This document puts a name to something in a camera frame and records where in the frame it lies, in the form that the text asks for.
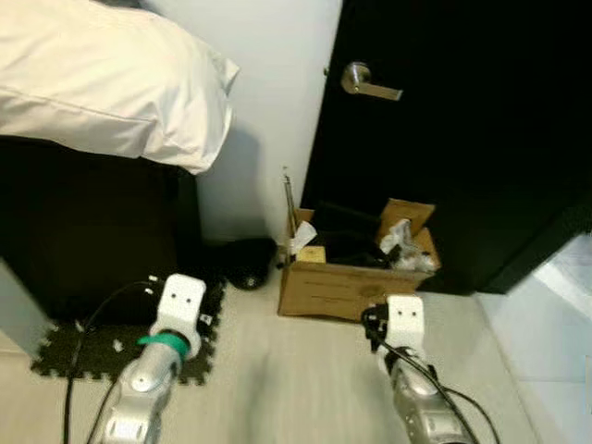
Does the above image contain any black door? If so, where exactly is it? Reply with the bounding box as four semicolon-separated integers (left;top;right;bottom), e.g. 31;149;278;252
301;0;592;297

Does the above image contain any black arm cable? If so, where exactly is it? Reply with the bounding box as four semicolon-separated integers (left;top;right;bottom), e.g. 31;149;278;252
363;305;500;444
63;280;163;444

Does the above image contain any black foam puzzle mat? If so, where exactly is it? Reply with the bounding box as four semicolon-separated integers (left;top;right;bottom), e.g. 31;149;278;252
31;277;228;388

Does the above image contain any brown cardboard box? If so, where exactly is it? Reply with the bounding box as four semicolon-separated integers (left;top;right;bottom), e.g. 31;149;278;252
277;197;443;322

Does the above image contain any plain white pillow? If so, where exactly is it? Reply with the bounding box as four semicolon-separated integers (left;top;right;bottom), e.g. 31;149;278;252
0;0;241;175

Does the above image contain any black dome-shaped object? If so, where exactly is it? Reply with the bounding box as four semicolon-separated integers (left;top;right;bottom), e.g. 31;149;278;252
222;237;278;291

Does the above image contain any white tissue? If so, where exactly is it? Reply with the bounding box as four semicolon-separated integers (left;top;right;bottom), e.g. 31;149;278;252
289;220;317;255

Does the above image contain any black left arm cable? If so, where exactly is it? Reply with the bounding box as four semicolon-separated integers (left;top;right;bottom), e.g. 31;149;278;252
63;280;163;444

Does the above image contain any crumpled white paper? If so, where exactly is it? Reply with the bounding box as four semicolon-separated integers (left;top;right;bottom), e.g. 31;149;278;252
379;219;436;274

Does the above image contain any metal lever door handle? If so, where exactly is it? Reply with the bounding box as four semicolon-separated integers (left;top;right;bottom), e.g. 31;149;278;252
339;61;404;103

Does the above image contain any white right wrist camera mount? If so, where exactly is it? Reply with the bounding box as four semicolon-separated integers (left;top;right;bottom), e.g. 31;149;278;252
384;296;426;357

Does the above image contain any small yellow box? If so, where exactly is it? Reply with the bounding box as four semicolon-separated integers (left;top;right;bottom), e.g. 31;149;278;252
294;245;327;265

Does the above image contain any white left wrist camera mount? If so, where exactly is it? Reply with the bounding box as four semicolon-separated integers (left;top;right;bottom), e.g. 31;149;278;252
155;274;208;341

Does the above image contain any black cabinet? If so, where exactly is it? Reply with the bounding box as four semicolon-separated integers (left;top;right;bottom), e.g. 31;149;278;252
0;137;203;325

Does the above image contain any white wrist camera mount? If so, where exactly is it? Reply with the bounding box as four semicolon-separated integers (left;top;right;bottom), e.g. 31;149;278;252
155;274;208;341
384;296;426;357

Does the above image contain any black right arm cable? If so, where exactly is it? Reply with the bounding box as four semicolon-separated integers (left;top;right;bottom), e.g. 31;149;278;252
363;305;500;444

